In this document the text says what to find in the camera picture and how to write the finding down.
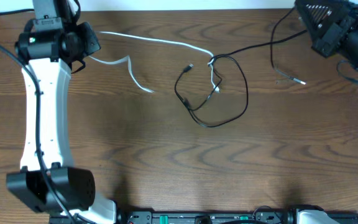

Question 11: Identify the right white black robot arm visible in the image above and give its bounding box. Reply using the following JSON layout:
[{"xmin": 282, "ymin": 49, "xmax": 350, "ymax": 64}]
[{"xmin": 295, "ymin": 0, "xmax": 358, "ymax": 69}]

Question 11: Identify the white usb cable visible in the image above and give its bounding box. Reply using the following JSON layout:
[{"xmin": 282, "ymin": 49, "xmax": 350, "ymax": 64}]
[{"xmin": 88, "ymin": 30, "xmax": 221, "ymax": 94}]

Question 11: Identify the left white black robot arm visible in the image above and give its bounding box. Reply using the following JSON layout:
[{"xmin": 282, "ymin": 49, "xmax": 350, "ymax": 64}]
[{"xmin": 6, "ymin": 0, "xmax": 119, "ymax": 223}]

